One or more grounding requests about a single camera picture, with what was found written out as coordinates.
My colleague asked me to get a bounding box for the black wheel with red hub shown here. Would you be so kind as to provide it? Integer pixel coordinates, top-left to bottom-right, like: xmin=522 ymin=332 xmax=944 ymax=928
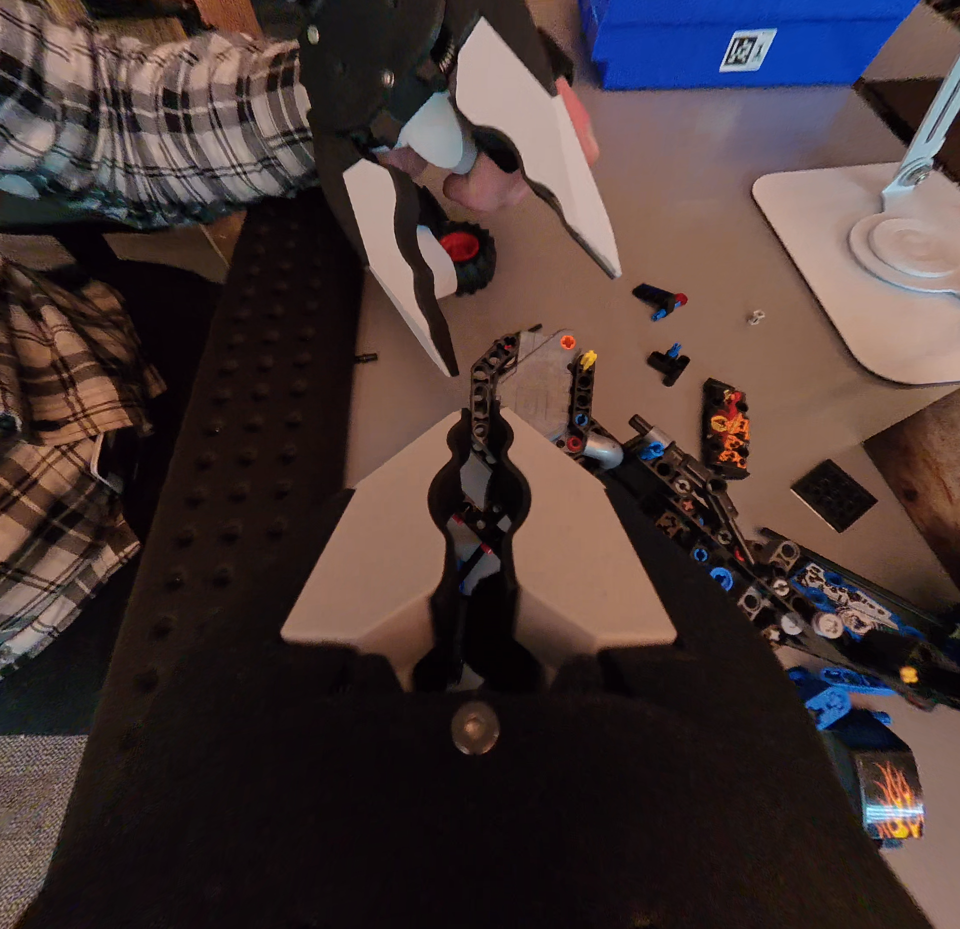
xmin=429 ymin=221 xmax=498 ymax=299

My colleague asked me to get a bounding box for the toy truck chassis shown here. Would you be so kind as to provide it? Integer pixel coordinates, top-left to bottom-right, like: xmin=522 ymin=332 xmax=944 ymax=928
xmin=450 ymin=329 xmax=960 ymax=713

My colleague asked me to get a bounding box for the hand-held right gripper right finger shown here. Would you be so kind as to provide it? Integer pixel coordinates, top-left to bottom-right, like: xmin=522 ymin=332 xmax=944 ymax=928
xmin=498 ymin=406 xmax=678 ymax=675

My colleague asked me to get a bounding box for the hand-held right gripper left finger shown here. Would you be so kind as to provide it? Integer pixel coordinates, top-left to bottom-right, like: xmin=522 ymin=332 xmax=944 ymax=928
xmin=279 ymin=410 xmax=462 ymax=671

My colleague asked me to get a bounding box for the white document stand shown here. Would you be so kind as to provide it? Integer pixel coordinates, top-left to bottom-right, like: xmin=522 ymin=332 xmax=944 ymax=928
xmin=752 ymin=47 xmax=960 ymax=386

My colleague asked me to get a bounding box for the blue storage bin with tag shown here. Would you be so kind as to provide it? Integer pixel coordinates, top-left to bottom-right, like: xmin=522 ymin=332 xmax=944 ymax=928
xmin=576 ymin=0 xmax=948 ymax=92

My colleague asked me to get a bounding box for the black square plate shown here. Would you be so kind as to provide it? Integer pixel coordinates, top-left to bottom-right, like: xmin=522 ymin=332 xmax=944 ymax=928
xmin=791 ymin=460 xmax=879 ymax=533

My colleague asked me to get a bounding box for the black panel with orange print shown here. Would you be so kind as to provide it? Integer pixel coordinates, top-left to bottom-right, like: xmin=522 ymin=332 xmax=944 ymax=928
xmin=701 ymin=377 xmax=753 ymax=480

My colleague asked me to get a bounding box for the small connector with blue pin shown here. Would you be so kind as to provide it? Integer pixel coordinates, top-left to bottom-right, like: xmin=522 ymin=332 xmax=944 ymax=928
xmin=648 ymin=342 xmax=691 ymax=386

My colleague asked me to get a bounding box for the black connector with coloured pins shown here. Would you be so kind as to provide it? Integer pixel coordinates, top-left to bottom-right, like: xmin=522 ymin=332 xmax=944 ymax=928
xmin=632 ymin=282 xmax=690 ymax=323

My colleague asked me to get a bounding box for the grey desk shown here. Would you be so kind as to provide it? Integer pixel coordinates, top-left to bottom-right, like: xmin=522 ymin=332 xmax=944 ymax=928
xmin=345 ymin=0 xmax=960 ymax=929

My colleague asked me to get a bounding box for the person's plaid shirt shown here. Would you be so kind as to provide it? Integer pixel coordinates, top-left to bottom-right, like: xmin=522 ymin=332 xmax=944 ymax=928
xmin=0 ymin=257 xmax=168 ymax=679

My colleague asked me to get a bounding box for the person's left hand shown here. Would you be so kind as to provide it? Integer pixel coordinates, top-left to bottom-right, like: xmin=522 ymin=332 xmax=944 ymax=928
xmin=378 ymin=74 xmax=601 ymax=212

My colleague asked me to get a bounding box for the black curved flame panel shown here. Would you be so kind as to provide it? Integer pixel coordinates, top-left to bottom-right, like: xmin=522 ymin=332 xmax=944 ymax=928
xmin=855 ymin=749 xmax=927 ymax=840

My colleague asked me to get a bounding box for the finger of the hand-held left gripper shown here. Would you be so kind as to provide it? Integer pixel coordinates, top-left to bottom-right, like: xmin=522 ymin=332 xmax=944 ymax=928
xmin=342 ymin=156 xmax=462 ymax=380
xmin=452 ymin=15 xmax=625 ymax=281

